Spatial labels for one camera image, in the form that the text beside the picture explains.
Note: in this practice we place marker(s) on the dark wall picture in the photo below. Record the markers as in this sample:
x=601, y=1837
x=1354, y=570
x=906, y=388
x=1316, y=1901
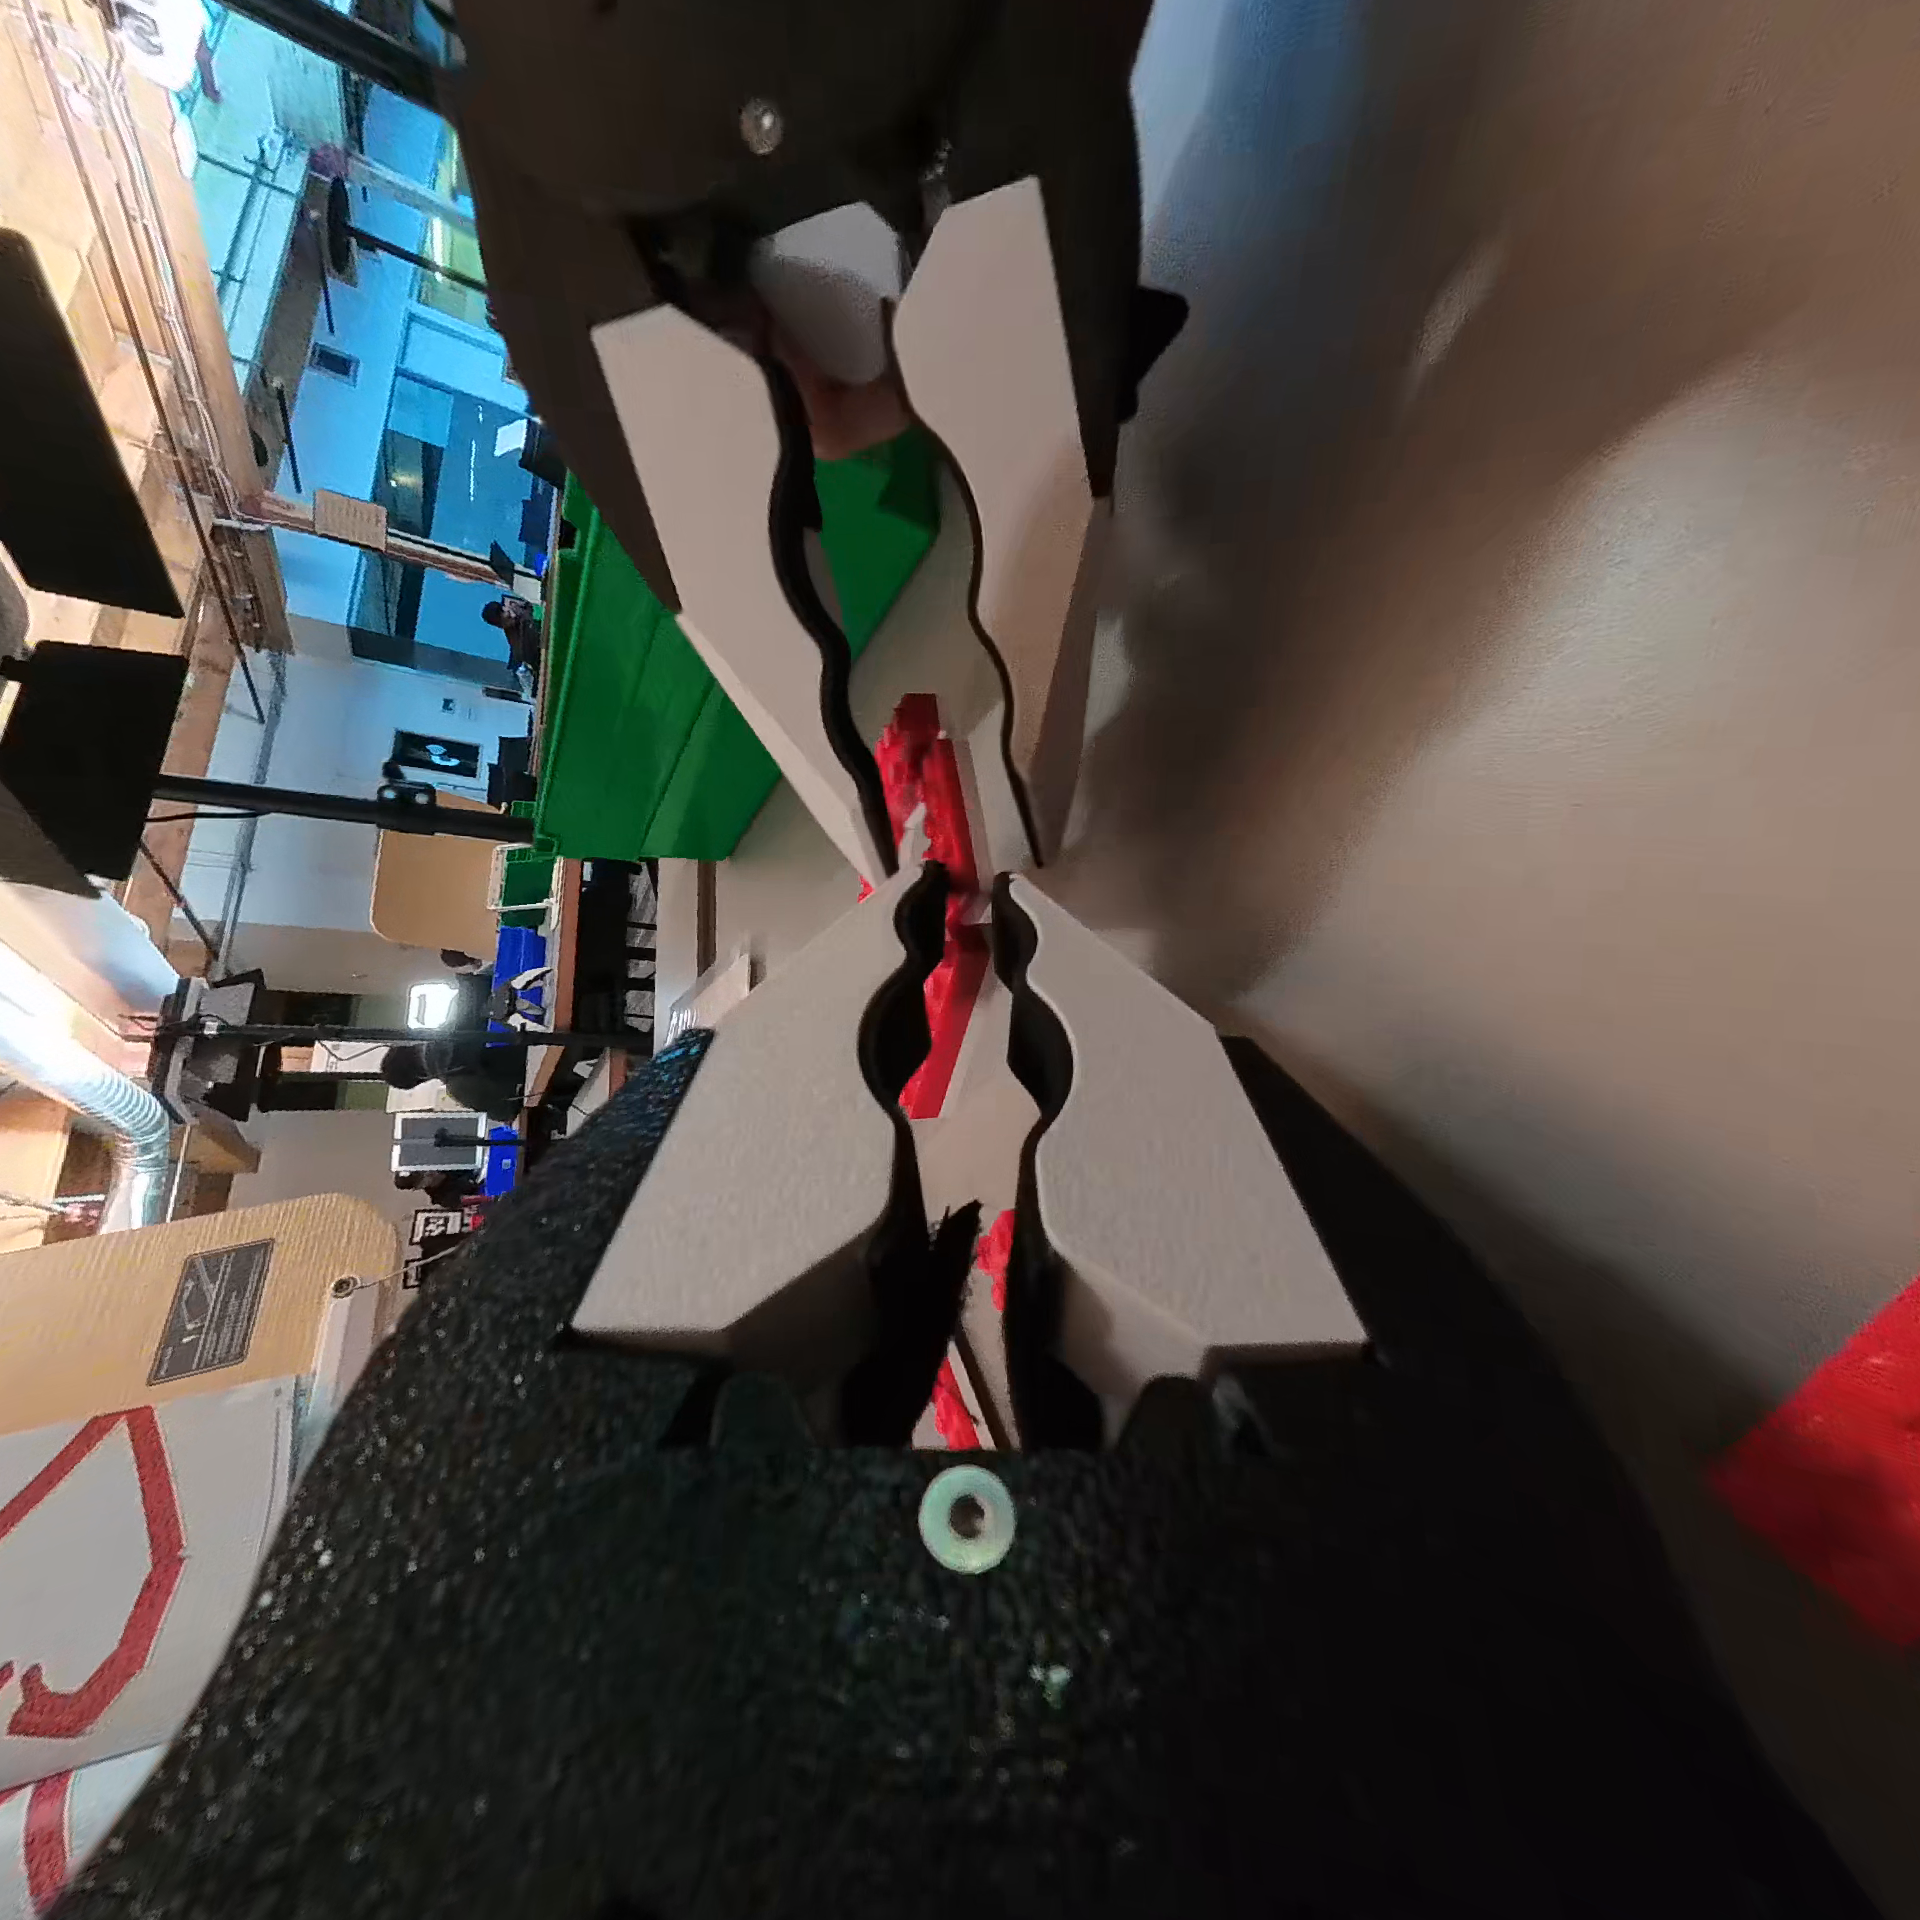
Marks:
x=435, y=755

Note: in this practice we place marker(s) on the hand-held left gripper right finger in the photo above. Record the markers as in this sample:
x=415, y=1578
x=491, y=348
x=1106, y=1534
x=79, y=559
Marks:
x=1186, y=1200

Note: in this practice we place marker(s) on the black overhead mount stand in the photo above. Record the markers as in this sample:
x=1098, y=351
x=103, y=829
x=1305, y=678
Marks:
x=91, y=751

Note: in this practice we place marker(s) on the silver ventilation duct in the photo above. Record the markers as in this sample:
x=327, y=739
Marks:
x=136, y=1140

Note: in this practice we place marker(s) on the green plastic bin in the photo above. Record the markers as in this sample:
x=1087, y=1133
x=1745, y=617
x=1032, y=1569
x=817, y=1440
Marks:
x=646, y=722

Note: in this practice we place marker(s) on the blue storage bin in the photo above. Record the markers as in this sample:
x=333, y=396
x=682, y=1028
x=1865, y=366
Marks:
x=527, y=960

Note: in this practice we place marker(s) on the red lego strip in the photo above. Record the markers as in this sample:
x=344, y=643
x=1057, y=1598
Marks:
x=1830, y=1470

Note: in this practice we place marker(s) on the red lego heart frame section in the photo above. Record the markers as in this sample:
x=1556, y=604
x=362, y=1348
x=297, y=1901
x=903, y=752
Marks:
x=918, y=780

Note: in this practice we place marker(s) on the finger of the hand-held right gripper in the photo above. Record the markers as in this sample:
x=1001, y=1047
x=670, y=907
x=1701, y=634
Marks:
x=1021, y=420
x=703, y=480

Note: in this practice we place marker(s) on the small green bin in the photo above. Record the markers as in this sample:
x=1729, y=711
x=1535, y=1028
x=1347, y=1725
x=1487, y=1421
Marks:
x=528, y=882

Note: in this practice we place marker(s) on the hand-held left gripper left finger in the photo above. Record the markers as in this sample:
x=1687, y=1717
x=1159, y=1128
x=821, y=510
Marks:
x=749, y=1171

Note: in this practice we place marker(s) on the black camera tripod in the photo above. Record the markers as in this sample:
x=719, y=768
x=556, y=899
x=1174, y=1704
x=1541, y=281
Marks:
x=210, y=1050

